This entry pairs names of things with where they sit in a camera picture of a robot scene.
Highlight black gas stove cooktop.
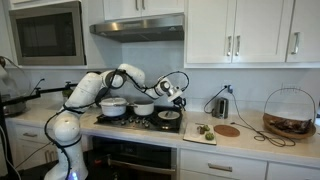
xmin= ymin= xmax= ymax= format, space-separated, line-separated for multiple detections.
xmin=94 ymin=104 xmax=185 ymax=135

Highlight steel drawer pull handle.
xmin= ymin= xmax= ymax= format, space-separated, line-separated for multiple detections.
xmin=207 ymin=162 xmax=234 ymax=173

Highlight black built-in oven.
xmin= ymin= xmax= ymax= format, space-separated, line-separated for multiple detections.
xmin=91 ymin=135 xmax=178 ymax=180

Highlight stainless range hood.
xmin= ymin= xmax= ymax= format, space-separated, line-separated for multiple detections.
xmin=88 ymin=13 xmax=186 ymax=44

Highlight wall outlet with plug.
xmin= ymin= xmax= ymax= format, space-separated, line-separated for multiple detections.
xmin=222 ymin=83 xmax=235 ymax=95

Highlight white chopping board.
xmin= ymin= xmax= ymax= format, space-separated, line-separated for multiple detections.
xmin=182 ymin=121 xmax=218 ymax=146

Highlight dark green glass bottle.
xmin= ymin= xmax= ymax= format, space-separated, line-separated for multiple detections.
xmin=61 ymin=80 xmax=75 ymax=104

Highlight white saucepan with steel handle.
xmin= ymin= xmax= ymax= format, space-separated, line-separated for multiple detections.
xmin=126 ymin=99 xmax=156 ymax=117

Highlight round cork trivet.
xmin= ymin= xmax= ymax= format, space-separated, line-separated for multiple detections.
xmin=213 ymin=124 xmax=241 ymax=138

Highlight steel cabinet door handle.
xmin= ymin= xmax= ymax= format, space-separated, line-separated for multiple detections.
xmin=226 ymin=35 xmax=233 ymax=58
xmin=234 ymin=34 xmax=242 ymax=57
xmin=291 ymin=31 xmax=302 ymax=56

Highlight wire basket with wooden base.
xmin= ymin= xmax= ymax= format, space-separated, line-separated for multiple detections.
xmin=262 ymin=85 xmax=318 ymax=141

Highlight steel oven door handle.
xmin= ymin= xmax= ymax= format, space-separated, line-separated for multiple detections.
xmin=109 ymin=159 xmax=177 ymax=173

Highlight black camera boom pole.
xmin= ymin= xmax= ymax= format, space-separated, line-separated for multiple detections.
xmin=1 ymin=81 xmax=79 ymax=107

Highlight grey countertop appliance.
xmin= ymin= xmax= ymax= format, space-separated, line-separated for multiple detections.
xmin=0 ymin=55 xmax=33 ymax=118

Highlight built-in microwave oven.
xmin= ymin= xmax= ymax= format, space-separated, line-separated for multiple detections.
xmin=8 ymin=0 xmax=88 ymax=67

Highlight long black power cable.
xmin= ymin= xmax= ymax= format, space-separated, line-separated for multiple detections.
xmin=229 ymin=90 xmax=297 ymax=148

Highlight white wall cabinet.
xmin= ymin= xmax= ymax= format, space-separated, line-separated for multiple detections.
xmin=184 ymin=0 xmax=320 ymax=70

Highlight large white pot lid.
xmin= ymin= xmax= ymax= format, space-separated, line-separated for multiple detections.
xmin=98 ymin=96 xmax=129 ymax=118

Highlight white cabinet above range hood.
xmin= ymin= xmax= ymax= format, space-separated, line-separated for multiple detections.
xmin=102 ymin=0 xmax=185 ymax=22

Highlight stainless electric kettle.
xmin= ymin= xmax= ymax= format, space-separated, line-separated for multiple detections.
xmin=211 ymin=96 xmax=230 ymax=120

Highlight white base cabinet with drawer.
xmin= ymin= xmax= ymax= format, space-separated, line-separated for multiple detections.
xmin=5 ymin=119 xmax=94 ymax=172

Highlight black kettle cord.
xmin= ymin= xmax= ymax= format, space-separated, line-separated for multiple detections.
xmin=203 ymin=85 xmax=231 ymax=115

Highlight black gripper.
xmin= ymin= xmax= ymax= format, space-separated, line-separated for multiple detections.
xmin=173 ymin=95 xmax=187 ymax=112

